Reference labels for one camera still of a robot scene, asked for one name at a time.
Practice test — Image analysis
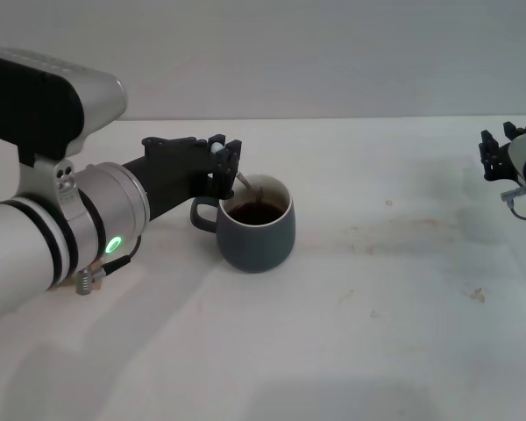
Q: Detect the dark coffee liquid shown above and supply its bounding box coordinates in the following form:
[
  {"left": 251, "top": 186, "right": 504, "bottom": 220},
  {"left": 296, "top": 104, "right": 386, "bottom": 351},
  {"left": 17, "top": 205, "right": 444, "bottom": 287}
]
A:
[{"left": 225, "top": 201, "right": 287, "bottom": 226}]

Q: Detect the blue handled metal spoon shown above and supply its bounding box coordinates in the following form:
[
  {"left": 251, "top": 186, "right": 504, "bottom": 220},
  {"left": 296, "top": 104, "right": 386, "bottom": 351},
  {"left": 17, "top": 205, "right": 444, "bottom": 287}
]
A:
[{"left": 211, "top": 141, "right": 267, "bottom": 208}]

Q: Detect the grey ceramic mug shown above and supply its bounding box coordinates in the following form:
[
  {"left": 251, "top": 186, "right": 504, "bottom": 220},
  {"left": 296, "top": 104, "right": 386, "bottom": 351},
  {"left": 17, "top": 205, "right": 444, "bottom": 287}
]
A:
[{"left": 189, "top": 174, "right": 297, "bottom": 275}]

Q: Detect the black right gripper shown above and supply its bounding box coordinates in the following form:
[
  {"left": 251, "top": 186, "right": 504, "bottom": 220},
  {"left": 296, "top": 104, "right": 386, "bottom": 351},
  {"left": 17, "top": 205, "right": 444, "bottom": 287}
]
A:
[{"left": 479, "top": 121, "right": 526, "bottom": 181}]

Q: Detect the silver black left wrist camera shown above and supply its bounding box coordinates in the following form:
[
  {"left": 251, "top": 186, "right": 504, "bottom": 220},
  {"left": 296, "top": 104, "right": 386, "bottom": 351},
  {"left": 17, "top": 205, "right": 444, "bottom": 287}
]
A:
[{"left": 0, "top": 46, "right": 129, "bottom": 170}]

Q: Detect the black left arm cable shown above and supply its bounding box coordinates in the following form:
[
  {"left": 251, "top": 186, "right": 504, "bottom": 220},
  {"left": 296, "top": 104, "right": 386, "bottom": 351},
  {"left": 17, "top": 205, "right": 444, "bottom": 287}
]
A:
[{"left": 75, "top": 236, "right": 144, "bottom": 297}]

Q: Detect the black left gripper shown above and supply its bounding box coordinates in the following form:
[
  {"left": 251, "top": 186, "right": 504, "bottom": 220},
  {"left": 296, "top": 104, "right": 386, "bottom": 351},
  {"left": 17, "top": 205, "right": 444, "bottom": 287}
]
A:
[{"left": 122, "top": 134, "right": 243, "bottom": 223}]

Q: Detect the grey right arm cable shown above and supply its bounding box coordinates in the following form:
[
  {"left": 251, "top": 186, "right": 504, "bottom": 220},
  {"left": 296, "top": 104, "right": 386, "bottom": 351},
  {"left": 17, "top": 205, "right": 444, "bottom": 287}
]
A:
[{"left": 500, "top": 184, "right": 526, "bottom": 221}]

